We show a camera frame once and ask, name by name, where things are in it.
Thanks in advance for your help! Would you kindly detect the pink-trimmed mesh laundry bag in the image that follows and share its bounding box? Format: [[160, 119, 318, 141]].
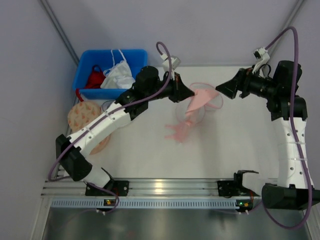
[[175, 82, 224, 124]]

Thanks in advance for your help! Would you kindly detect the pink bra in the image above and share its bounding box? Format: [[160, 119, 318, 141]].
[[164, 88, 223, 143]]

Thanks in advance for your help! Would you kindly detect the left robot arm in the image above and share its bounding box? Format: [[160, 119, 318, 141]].
[[55, 66, 195, 190]]

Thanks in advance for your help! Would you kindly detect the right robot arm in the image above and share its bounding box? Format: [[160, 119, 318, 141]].
[[215, 60, 309, 210]]

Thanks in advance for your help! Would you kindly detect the white bra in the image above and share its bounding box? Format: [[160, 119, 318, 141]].
[[100, 49, 135, 89]]

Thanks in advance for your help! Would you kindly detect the blue-trimmed mesh laundry bag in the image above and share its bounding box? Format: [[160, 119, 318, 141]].
[[100, 99, 115, 113]]

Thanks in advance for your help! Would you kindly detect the red bra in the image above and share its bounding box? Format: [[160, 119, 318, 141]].
[[74, 64, 105, 102]]

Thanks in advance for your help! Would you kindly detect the blue plastic bin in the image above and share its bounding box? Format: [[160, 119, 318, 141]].
[[72, 49, 148, 100]]

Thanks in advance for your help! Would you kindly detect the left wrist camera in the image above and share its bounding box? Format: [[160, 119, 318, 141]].
[[160, 53, 181, 76]]

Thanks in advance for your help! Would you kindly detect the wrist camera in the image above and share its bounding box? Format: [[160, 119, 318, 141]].
[[252, 47, 270, 73], [160, 53, 181, 76]]

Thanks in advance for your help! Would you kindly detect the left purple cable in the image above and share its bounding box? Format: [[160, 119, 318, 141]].
[[47, 41, 180, 214]]

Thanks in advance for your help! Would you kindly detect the purple cable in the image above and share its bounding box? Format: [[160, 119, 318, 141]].
[[47, 41, 180, 214], [259, 26, 314, 236]]

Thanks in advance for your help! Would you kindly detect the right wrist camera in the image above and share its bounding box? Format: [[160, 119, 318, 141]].
[[252, 47, 270, 73]]

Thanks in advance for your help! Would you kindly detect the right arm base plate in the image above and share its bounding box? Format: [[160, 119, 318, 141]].
[[217, 180, 250, 198]]

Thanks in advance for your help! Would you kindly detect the aluminium mounting rail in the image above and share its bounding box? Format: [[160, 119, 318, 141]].
[[41, 172, 281, 199]]

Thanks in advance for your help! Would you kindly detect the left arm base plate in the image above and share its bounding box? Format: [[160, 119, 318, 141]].
[[85, 179, 130, 197]]

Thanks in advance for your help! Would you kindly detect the slotted cable duct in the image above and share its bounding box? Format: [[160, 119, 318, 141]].
[[51, 198, 253, 210]]

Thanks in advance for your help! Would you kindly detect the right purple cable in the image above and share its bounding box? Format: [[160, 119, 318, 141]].
[[259, 26, 314, 236]]

